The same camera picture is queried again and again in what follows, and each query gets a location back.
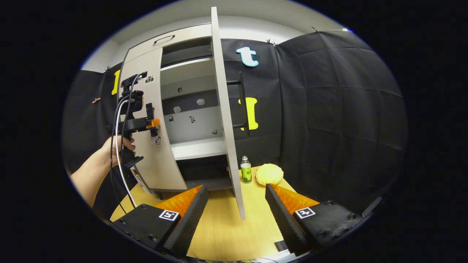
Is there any white cabinet shelf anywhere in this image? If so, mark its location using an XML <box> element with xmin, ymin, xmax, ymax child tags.
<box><xmin>160</xmin><ymin>57</ymin><xmax>213</xmax><ymax>72</ymax></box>
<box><xmin>170</xmin><ymin>137</ymin><xmax>227</xmax><ymax>160</ymax></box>

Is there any black backdrop cloth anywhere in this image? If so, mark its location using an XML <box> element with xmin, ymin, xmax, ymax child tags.
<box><xmin>62</xmin><ymin>29</ymin><xmax>408</xmax><ymax>220</ymax></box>

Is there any white spine book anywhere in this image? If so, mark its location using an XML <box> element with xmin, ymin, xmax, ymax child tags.
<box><xmin>130</xmin><ymin>166</ymin><xmax>152</xmax><ymax>194</ymax></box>

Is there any green drink bottle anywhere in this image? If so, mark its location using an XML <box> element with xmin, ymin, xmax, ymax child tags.
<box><xmin>240</xmin><ymin>156</ymin><xmax>253</xmax><ymax>183</ymax></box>

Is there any beige cabinet drawer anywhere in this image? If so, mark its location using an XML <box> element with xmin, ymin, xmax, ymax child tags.
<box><xmin>124</xmin><ymin>24</ymin><xmax>212</xmax><ymax>64</ymax></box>

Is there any black door handle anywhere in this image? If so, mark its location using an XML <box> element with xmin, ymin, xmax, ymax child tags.
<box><xmin>146</xmin><ymin>103</ymin><xmax>158</xmax><ymax>138</ymax></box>
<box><xmin>227</xmin><ymin>72</ymin><xmax>251</xmax><ymax>136</ymax></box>

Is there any white cable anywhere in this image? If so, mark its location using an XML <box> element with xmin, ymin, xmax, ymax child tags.
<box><xmin>115</xmin><ymin>98</ymin><xmax>139</xmax><ymax>209</ymax></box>

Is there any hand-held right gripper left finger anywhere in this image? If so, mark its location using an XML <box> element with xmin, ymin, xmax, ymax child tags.
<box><xmin>112</xmin><ymin>184</ymin><xmax>209</xmax><ymax>257</ymax></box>

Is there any black cable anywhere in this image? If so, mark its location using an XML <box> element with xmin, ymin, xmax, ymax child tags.
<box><xmin>110</xmin><ymin>73</ymin><xmax>147</xmax><ymax>215</ymax></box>

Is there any yellow round bun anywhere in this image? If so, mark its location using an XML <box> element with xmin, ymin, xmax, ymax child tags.
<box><xmin>255</xmin><ymin>164</ymin><xmax>284</xmax><ymax>186</ymax></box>

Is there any beige double-door shoe cabinet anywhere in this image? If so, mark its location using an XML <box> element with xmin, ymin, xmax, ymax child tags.
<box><xmin>117</xmin><ymin>23</ymin><xmax>234</xmax><ymax>192</ymax></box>

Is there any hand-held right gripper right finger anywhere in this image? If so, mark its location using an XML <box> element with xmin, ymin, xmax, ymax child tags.
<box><xmin>265</xmin><ymin>183</ymin><xmax>364</xmax><ymax>256</ymax></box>

